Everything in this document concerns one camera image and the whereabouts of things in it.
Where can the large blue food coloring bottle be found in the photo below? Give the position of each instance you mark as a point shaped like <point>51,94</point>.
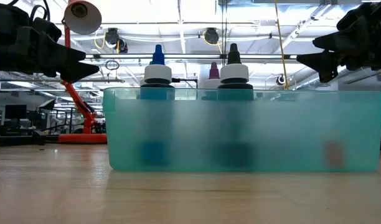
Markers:
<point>157,71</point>

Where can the red desk lamp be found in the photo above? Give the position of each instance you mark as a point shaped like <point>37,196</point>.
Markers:
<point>81,18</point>

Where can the black computer monitor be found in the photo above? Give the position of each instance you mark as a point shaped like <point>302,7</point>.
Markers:
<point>15,112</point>

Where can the silver ventilation duct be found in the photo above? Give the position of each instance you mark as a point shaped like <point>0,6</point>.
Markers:
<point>349,77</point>

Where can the large purple food coloring bottle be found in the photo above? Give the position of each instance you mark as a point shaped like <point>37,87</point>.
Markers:
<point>213,70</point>

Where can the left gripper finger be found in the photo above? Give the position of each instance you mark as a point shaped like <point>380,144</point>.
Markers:
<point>44,53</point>
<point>78,71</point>

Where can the black bar stand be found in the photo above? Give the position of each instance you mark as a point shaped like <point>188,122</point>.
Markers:
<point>184,80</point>

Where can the small orange food coloring bottle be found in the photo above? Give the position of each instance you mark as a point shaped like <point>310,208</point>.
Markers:
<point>335,154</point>

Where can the teal translucent plastic bin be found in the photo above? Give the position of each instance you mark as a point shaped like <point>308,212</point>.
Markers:
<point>287,133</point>

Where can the large black food coloring bottle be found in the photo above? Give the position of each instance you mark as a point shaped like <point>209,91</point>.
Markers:
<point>234,73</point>

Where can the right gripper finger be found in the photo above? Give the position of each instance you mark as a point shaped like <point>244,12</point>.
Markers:
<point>326,62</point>
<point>343,39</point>

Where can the small black hanging reel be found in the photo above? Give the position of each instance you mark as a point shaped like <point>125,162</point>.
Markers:
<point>278,79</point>

